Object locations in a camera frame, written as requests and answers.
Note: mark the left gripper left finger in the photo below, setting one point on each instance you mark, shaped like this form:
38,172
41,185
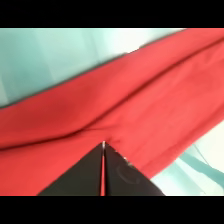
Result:
84,176

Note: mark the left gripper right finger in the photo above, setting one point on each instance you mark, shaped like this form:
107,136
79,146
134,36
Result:
128,178

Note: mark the red garment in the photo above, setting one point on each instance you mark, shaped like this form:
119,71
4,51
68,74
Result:
133,96

